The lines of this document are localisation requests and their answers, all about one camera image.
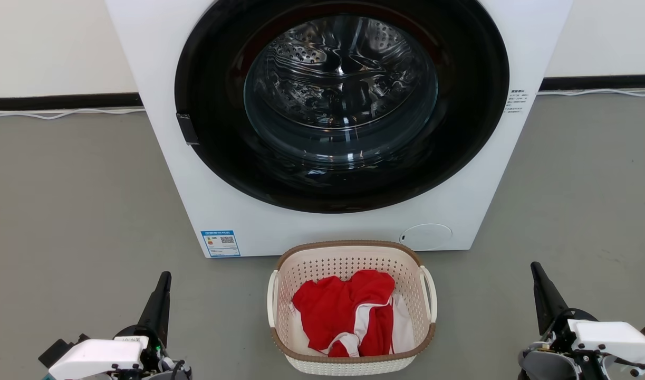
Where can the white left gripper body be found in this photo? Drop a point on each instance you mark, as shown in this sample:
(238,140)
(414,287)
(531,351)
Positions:
(98,354)

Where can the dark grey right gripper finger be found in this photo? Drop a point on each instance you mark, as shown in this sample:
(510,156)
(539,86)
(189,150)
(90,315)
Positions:
(546,301)

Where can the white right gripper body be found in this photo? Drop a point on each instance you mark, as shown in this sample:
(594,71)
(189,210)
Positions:
(612,338)

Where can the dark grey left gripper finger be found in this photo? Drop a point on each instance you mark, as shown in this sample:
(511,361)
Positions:
(157,306)

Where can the cream perforated laundry basket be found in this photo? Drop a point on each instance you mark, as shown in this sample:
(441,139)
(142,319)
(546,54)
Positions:
(322,264)

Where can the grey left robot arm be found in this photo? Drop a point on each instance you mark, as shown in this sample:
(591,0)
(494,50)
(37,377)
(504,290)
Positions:
(169,372)

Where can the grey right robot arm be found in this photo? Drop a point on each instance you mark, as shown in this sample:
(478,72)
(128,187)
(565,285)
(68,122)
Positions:
(544,364)

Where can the blue energy label sticker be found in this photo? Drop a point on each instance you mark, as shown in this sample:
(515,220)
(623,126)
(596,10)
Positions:
(220,244)

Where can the round white filter cover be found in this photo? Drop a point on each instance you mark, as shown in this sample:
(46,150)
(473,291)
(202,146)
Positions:
(425,237)

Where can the white garment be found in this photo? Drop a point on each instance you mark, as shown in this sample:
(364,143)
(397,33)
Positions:
(402,330)

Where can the red garment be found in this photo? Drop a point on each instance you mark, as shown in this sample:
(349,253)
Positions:
(330,309)

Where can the black round washer door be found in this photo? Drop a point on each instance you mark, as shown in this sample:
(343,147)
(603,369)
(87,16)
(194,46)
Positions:
(211,126)

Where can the small printed text sticker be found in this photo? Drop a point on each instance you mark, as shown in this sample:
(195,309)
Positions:
(516,101)

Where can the white front-load washing machine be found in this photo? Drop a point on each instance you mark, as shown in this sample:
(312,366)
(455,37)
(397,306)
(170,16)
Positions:
(164,63)

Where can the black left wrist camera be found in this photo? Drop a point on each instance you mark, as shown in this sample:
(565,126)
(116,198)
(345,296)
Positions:
(58,351)

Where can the black wall baseboard strip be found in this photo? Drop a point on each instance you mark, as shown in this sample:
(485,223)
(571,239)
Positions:
(602,82)
(58,101)

